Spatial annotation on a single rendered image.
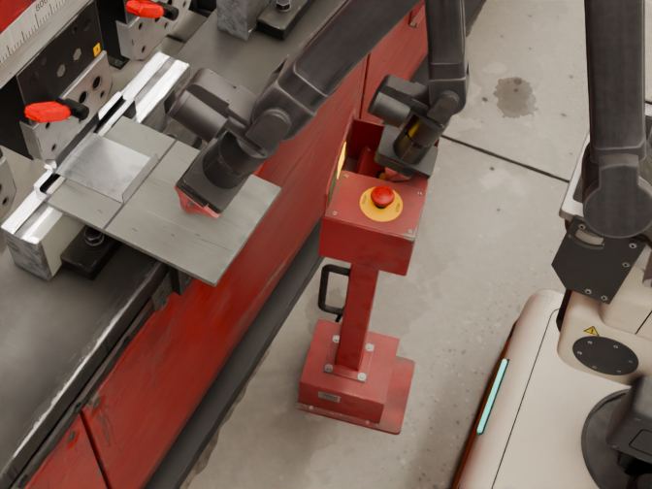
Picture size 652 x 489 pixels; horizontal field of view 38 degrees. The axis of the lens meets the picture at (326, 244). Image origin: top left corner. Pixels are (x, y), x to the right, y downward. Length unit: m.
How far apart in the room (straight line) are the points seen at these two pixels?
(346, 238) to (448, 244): 0.95
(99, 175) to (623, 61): 0.71
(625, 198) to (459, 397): 1.32
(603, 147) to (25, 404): 0.79
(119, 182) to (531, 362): 1.06
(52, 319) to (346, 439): 1.02
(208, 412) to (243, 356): 0.16
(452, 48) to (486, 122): 1.36
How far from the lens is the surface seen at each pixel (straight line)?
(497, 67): 2.97
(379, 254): 1.61
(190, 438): 2.16
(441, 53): 1.46
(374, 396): 2.13
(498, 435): 1.97
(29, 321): 1.38
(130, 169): 1.34
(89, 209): 1.31
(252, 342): 2.26
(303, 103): 1.04
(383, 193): 1.56
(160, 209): 1.30
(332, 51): 1.01
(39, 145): 1.20
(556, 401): 2.03
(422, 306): 2.40
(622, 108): 1.02
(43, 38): 1.13
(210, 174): 1.17
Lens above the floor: 2.04
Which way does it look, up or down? 56 degrees down
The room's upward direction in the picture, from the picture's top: 6 degrees clockwise
